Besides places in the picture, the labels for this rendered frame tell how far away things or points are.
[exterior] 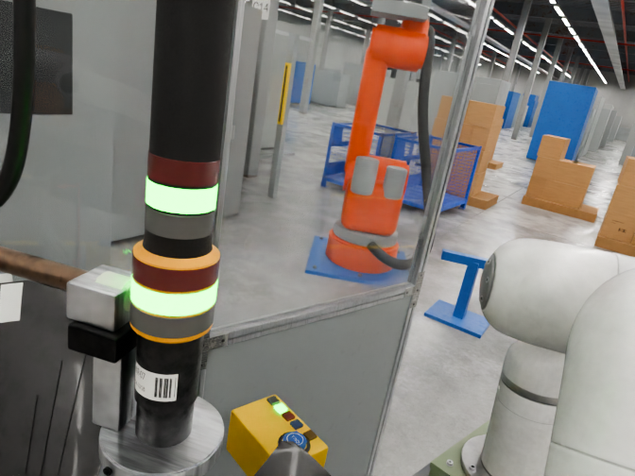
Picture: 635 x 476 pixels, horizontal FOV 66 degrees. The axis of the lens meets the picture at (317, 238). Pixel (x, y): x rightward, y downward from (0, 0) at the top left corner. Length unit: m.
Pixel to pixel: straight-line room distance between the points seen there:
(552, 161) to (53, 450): 9.27
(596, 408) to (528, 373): 0.58
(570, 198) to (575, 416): 9.21
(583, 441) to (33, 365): 0.39
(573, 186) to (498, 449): 8.63
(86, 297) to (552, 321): 0.36
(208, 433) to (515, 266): 0.30
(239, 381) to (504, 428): 0.74
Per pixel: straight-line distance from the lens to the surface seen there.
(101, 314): 0.28
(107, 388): 0.30
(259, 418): 0.92
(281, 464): 0.63
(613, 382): 0.32
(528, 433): 0.95
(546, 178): 9.51
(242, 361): 1.38
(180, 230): 0.24
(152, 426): 0.30
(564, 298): 0.46
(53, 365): 0.45
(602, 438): 0.31
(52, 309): 0.46
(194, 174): 0.23
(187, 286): 0.25
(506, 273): 0.47
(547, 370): 0.89
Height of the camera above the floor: 1.67
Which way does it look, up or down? 19 degrees down
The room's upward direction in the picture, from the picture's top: 10 degrees clockwise
